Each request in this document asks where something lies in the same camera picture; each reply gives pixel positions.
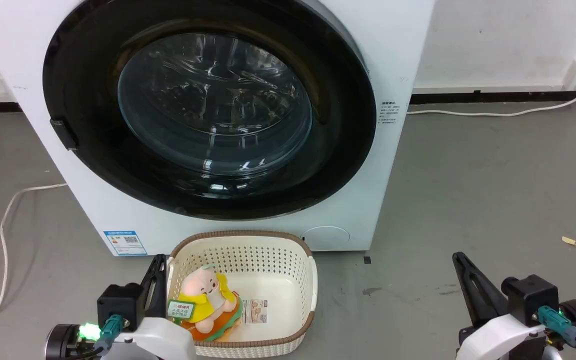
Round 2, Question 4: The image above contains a long white power cable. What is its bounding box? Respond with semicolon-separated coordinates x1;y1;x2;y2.
0;183;68;325

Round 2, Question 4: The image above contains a paper label inside basket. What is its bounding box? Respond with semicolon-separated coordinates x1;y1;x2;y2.
241;298;269;325

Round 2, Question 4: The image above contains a black round glass washer door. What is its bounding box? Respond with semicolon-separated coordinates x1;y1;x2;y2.
42;0;378;221

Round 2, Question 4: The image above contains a blue energy label sticker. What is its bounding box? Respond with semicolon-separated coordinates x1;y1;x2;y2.
103;230;148;257

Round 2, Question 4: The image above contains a white appliance cord with plug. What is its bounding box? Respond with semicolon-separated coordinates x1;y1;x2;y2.
406;76;576;118

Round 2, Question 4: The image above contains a white perforated laundry basket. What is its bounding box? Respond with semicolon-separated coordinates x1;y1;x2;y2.
166;230;318;359

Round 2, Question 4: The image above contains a pink and yellow plush doll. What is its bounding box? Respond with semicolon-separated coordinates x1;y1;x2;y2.
167;264;244;343

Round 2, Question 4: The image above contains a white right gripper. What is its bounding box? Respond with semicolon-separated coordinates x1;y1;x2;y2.
451;251;549;360

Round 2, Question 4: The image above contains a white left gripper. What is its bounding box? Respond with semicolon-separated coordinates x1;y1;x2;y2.
102;254;198;360

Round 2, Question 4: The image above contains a teal left gripper cable connector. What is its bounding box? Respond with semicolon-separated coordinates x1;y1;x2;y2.
93;313;124;352

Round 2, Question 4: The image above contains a green and white doll tag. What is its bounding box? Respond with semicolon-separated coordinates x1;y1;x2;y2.
166;299;196;321

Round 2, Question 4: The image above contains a small printed text sticker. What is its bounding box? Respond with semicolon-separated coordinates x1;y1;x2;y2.
378;101;399;125

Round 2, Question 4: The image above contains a teal right gripper cable connector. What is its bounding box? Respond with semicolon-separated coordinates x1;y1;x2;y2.
537;305;576;349

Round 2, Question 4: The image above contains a white front-load washing machine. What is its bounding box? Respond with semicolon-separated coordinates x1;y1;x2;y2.
0;0;437;257

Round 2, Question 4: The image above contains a teal gripper cable connector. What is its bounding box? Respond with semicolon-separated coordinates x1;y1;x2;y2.
537;305;576;349
93;313;124;352

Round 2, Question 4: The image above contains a round white filter cover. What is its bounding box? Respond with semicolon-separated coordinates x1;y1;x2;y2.
300;226;351;252

